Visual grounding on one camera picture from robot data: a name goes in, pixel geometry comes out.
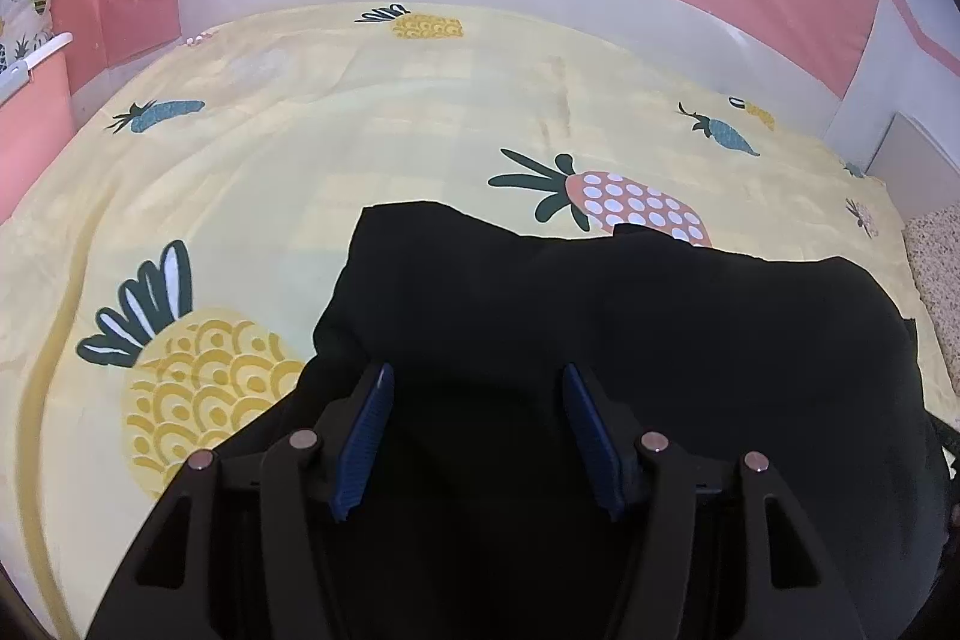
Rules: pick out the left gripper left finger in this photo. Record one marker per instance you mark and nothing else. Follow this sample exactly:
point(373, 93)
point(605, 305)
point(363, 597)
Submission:
point(351, 431)

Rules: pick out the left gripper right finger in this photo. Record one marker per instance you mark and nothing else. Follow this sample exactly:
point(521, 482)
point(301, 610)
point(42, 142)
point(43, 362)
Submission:
point(606, 431)

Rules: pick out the large black garment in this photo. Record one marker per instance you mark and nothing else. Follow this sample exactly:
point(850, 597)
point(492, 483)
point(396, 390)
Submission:
point(479, 520)

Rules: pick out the speckled knit pillow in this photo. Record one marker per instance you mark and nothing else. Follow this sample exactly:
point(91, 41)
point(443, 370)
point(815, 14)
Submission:
point(931, 241)

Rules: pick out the yellow pineapple print bedsheet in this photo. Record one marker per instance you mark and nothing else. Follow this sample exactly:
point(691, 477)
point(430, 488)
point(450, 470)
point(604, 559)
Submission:
point(162, 278)

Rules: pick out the white headboard panel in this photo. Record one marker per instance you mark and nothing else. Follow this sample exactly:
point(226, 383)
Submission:
point(917, 172)

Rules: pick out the pineapple print hanging cloth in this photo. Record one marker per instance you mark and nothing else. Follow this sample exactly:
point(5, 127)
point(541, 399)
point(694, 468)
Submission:
point(28, 41)

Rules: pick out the white bed frame board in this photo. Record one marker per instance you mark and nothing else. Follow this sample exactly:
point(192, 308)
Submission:
point(667, 33)

